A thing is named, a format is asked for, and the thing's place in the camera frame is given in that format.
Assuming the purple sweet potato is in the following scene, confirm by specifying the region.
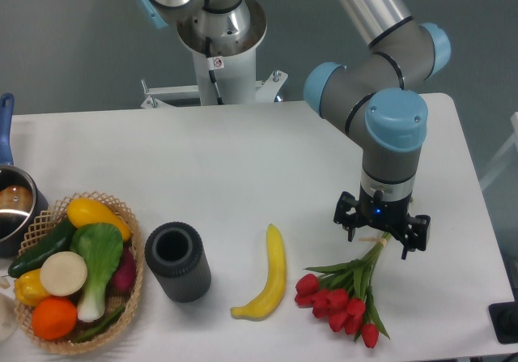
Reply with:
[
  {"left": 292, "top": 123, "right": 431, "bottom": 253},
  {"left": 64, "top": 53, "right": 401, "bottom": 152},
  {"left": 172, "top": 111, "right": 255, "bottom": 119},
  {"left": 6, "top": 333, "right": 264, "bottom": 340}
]
[{"left": 110, "top": 247, "right": 136, "bottom": 292}]

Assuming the green bok choy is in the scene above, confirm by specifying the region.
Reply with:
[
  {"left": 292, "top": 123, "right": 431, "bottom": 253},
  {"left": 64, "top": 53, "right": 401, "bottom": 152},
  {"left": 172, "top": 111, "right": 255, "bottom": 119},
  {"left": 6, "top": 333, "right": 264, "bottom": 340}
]
[{"left": 70, "top": 223, "right": 123, "bottom": 322}]

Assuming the yellow banana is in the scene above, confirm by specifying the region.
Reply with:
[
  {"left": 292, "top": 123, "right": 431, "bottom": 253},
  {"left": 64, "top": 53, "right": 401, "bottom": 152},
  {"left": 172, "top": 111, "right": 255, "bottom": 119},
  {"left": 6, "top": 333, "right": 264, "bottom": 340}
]
[{"left": 230, "top": 224, "right": 287, "bottom": 322}]

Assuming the dark grey ribbed vase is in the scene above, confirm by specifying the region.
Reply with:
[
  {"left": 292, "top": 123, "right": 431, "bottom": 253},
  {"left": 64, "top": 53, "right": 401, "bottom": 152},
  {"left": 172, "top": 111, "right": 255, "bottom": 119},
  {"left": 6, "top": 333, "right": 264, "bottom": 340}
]
[{"left": 145, "top": 221, "right": 211, "bottom": 303}]

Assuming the yellow squash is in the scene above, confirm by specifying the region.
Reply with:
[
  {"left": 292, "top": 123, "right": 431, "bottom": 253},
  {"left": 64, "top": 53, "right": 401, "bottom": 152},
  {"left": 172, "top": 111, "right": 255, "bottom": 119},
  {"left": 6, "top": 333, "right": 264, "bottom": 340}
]
[{"left": 66, "top": 198, "right": 131, "bottom": 242}]

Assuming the green bean pod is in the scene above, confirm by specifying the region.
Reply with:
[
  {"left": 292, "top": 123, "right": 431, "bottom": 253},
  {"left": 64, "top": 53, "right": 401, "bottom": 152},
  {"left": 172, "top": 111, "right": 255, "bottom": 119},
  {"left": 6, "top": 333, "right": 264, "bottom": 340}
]
[{"left": 72, "top": 305, "right": 125, "bottom": 343}]

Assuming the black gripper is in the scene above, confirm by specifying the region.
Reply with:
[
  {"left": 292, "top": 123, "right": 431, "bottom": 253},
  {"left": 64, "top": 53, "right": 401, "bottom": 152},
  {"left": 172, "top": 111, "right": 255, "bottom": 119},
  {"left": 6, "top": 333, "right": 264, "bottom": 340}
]
[{"left": 333, "top": 189, "right": 431, "bottom": 260}]

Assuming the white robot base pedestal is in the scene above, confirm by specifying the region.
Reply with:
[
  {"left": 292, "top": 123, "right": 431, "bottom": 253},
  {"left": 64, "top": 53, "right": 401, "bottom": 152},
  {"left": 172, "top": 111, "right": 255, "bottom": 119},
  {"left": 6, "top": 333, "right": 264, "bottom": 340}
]
[{"left": 141, "top": 0, "right": 288, "bottom": 109}]

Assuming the yellow bell pepper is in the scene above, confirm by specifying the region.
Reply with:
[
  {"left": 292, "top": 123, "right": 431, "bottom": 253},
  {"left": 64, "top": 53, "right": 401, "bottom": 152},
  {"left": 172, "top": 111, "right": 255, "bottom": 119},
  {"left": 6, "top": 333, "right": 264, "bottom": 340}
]
[{"left": 15, "top": 269, "right": 50, "bottom": 307}]

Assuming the woven wicker basket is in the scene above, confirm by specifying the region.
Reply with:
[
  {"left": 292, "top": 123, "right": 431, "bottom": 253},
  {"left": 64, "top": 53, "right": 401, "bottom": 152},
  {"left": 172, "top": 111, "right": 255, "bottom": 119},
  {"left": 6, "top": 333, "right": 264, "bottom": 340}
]
[{"left": 15, "top": 191, "right": 144, "bottom": 356}]

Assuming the blue handled saucepan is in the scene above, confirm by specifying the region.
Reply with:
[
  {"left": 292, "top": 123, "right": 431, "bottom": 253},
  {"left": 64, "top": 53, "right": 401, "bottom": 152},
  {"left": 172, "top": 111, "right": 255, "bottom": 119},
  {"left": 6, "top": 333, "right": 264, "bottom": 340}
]
[{"left": 1, "top": 93, "right": 49, "bottom": 258}]

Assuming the orange fruit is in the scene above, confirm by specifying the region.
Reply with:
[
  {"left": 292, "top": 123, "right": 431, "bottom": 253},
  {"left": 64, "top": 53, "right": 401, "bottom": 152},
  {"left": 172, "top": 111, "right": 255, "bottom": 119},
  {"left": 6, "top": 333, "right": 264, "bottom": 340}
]
[{"left": 32, "top": 296, "right": 77, "bottom": 340}]

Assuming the dark green cucumber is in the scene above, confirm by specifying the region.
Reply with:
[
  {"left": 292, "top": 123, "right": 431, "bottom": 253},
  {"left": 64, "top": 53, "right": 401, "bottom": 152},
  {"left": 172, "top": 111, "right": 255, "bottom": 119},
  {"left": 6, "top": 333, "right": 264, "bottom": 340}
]
[{"left": 7, "top": 217, "right": 76, "bottom": 279}]

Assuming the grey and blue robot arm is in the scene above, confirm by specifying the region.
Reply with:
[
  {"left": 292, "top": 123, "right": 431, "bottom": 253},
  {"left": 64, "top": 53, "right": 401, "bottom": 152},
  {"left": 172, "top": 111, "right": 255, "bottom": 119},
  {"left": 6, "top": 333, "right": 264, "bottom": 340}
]
[{"left": 138, "top": 0, "right": 451, "bottom": 253}]

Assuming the black device at edge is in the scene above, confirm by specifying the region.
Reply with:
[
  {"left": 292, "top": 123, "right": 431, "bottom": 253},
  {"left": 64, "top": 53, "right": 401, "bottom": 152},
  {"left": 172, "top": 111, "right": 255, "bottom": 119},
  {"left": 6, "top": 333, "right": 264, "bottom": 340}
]
[{"left": 488, "top": 301, "right": 517, "bottom": 344}]

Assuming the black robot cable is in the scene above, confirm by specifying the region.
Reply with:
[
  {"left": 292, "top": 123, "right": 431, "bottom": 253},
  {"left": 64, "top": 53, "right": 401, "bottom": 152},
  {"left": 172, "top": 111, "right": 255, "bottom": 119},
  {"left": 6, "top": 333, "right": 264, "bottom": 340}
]
[{"left": 204, "top": 36, "right": 225, "bottom": 106}]

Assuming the red tulip bouquet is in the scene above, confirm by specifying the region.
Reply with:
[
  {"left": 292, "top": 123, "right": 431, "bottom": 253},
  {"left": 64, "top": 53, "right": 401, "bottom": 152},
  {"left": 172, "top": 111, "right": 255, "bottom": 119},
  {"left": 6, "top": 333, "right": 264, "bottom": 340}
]
[{"left": 295, "top": 232, "right": 390, "bottom": 349}]

